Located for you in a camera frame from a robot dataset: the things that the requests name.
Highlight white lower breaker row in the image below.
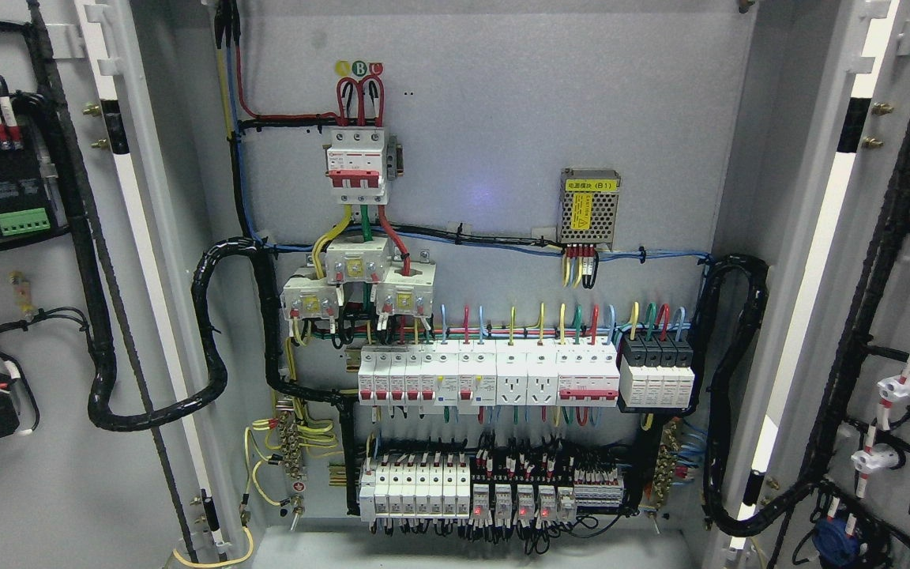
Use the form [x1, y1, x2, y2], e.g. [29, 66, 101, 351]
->
[358, 451, 471, 522]

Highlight black surge protector modules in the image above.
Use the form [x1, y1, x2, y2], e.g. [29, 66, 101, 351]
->
[618, 333, 696, 416]

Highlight relay terminal row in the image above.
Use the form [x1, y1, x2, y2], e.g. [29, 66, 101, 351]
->
[468, 439, 626, 530]

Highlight white current transformers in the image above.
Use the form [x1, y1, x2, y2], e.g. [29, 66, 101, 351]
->
[280, 236, 434, 322]

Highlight black cable conduit right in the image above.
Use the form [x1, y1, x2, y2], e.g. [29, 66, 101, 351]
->
[690, 253, 819, 538]

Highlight white socket breaker row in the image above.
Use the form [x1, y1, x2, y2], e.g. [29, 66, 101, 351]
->
[357, 339, 620, 413]

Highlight grey cabinet door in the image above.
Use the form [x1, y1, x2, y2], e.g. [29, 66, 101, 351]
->
[0, 0, 246, 569]
[693, 1, 910, 568]

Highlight red white main breaker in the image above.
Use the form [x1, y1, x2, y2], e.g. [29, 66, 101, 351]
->
[325, 126, 404, 206]

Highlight black cable conduit left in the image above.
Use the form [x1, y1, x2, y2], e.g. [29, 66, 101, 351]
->
[88, 237, 358, 432]

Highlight black cable conduit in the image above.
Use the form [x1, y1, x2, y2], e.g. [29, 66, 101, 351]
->
[690, 253, 819, 538]
[88, 237, 358, 432]

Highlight metal mesh power supply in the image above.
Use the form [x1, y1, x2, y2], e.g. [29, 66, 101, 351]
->
[558, 167, 621, 248]

